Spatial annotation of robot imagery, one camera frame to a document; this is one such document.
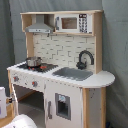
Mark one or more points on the white oven door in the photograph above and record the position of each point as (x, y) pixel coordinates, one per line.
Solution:
(15, 101)

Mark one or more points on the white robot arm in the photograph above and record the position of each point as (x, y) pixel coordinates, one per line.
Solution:
(4, 100)

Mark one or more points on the white wooden toy kitchen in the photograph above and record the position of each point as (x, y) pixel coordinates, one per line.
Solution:
(62, 49)

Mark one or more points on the black toy faucet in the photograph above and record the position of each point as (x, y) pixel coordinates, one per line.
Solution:
(82, 63)

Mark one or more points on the grey toy sink basin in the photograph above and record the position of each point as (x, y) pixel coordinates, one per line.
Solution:
(72, 73)

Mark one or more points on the black toy stovetop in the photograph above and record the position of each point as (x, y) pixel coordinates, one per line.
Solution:
(43, 67)

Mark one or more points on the silver toy pot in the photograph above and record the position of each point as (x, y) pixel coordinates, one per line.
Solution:
(33, 61)

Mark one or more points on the red right stove knob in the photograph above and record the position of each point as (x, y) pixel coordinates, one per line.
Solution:
(34, 83)

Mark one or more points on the red stove knob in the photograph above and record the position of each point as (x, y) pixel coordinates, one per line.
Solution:
(34, 83)
(15, 78)

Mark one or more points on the white fridge door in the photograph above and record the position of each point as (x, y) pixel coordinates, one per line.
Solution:
(63, 105)

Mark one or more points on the white toy microwave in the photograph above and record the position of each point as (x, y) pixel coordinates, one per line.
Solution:
(73, 23)

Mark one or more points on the grey range hood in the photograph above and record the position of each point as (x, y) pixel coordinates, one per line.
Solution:
(39, 26)

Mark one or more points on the red left stove knob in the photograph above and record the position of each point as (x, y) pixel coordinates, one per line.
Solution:
(15, 78)

